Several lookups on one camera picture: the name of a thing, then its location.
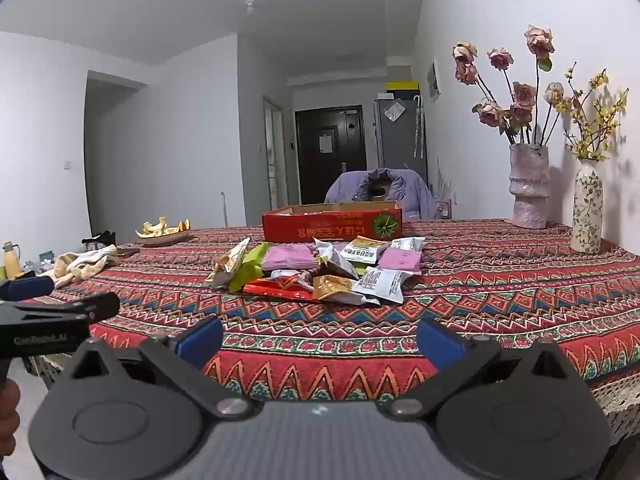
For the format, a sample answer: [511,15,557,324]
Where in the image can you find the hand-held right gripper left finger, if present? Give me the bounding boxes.
[64,316,254,422]

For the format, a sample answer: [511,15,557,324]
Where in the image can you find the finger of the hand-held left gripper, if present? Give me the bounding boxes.
[0,291,121,325]
[0,276,55,302]

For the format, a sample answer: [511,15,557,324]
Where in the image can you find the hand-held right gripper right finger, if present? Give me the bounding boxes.
[387,317,576,422]

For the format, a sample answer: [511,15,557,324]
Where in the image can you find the white grey snack packet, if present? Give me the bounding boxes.
[351,266,415,305]

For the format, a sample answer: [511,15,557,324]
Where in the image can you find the gold silver cracker packet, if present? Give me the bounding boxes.
[205,237,251,288]

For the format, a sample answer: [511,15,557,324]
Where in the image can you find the green snack packet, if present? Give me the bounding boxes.
[228,242,273,293]

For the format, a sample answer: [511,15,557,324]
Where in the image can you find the pink snack packet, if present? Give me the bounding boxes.
[377,249,422,273]
[261,260,321,271]
[262,243,321,263]

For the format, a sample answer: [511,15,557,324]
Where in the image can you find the small red white packet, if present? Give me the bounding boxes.
[270,269,311,284]

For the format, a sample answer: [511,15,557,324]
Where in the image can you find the silver snack packet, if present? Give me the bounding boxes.
[312,237,347,266]

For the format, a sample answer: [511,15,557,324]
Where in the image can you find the red cardboard box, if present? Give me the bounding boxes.
[262,201,403,243]

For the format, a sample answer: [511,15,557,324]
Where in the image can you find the person's left hand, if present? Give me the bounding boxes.
[0,382,22,457]

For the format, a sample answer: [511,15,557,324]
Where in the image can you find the yellow thermos bottle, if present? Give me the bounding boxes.
[2,241,23,281]

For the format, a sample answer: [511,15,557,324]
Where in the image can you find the cream towel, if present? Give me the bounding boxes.
[52,245,121,288]

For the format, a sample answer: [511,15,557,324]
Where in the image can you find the pile of orange peels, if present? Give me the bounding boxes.
[136,217,191,238]

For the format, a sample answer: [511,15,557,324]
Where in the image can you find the pink textured vase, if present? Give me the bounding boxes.
[509,143,551,229]

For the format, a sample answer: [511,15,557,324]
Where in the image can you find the purple padded jacket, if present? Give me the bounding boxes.
[325,169,441,221]

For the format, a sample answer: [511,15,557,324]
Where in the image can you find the white lace table cover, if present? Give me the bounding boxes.
[22,352,640,433]

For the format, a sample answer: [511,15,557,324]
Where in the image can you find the white floral vase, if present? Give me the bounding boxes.
[570,159,604,255]

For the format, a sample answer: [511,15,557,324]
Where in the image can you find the glass sliding door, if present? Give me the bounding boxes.
[263,96,289,209]

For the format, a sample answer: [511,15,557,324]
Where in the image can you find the grey refrigerator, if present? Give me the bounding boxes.
[374,97,428,181]

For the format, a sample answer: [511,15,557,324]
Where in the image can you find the black entrance door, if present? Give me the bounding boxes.
[295,105,364,204]

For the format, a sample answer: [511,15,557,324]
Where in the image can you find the clear folded umbrella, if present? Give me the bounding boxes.
[412,95,426,158]

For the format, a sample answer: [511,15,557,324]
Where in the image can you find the yellow black box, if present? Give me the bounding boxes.
[386,80,420,100]

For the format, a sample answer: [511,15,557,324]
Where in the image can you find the bunch of dried pink roses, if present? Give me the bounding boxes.
[452,25,566,147]

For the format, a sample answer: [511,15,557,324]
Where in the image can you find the yellow flower branches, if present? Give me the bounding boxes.
[555,62,630,162]

